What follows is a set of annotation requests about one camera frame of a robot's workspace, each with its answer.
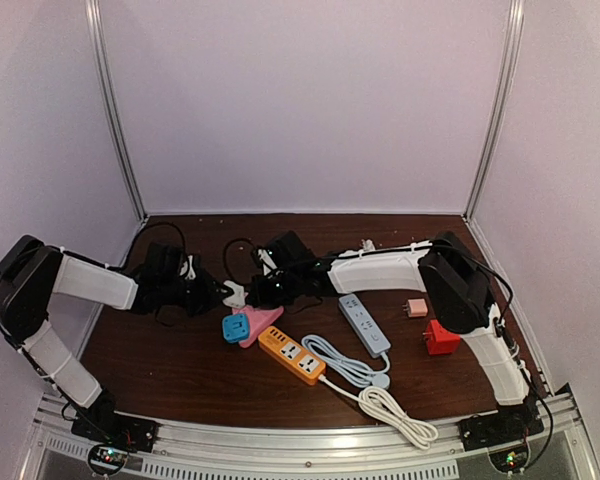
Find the right aluminium corner post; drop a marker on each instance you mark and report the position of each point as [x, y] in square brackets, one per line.
[508, 65]

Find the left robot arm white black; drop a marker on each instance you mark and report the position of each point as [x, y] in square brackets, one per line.
[36, 276]

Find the blue square plug adapter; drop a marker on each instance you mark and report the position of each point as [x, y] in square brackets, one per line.
[235, 328]

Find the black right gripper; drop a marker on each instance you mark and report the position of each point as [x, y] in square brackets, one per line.
[260, 295]

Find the left aluminium corner post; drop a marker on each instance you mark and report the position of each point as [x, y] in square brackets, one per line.
[112, 115]

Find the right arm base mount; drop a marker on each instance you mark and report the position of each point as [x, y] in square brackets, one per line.
[507, 424]

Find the light pink charger plug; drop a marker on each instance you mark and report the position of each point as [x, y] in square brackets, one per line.
[416, 308]

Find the aluminium corner post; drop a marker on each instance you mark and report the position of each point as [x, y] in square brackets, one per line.
[112, 115]
[508, 65]

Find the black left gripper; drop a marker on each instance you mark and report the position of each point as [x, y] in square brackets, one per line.
[209, 296]

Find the orange power strip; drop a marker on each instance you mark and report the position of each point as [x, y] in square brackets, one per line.
[292, 356]

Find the light blue power strip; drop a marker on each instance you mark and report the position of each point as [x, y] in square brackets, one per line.
[364, 325]

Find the aluminium front frame rail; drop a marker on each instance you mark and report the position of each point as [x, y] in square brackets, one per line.
[197, 451]

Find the white square plug adapter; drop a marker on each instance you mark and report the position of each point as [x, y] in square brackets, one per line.
[236, 297]

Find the pink triangular power socket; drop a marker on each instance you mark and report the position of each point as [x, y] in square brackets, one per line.
[258, 320]

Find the red plug adapter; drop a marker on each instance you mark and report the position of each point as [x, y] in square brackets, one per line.
[439, 341]

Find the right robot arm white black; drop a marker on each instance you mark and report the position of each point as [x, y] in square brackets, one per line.
[457, 284]

